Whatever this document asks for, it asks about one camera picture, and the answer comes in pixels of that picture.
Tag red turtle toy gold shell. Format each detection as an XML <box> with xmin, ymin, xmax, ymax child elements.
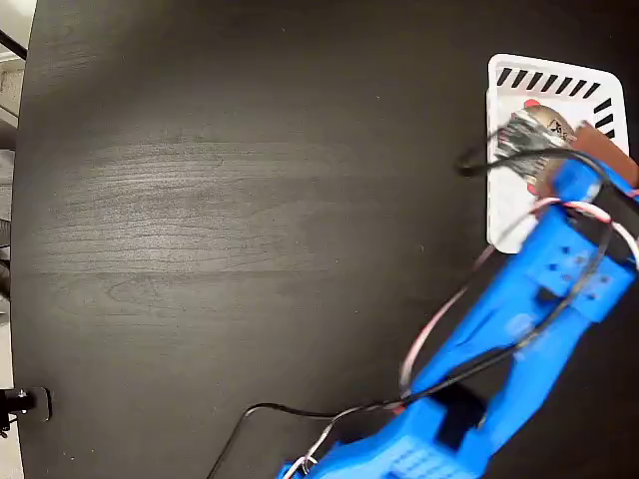
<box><xmin>506</xmin><ymin>98</ymin><xmax>583</xmax><ymax>199</ymax></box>

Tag white plastic tray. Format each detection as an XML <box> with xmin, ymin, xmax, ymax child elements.
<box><xmin>484</xmin><ymin>52</ymin><xmax>630</xmax><ymax>255</ymax></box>

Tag black diagonal bar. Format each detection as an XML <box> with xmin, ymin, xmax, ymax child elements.
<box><xmin>0</xmin><ymin>28</ymin><xmax>28</xmax><ymax>61</ymax></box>

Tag black table clamp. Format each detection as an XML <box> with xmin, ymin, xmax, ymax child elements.
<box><xmin>0</xmin><ymin>385</ymin><xmax>53</xmax><ymax>440</ymax></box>

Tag white red servo wires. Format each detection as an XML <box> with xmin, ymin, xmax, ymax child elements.
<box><xmin>298</xmin><ymin>195</ymin><xmax>639</xmax><ymax>476</ymax></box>

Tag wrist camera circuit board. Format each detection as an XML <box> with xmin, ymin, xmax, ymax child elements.
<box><xmin>496</xmin><ymin>110</ymin><xmax>568</xmax><ymax>178</ymax></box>

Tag black camera cable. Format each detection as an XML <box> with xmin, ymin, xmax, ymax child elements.
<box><xmin>206</xmin><ymin>130</ymin><xmax>621</xmax><ymax>479</ymax></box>

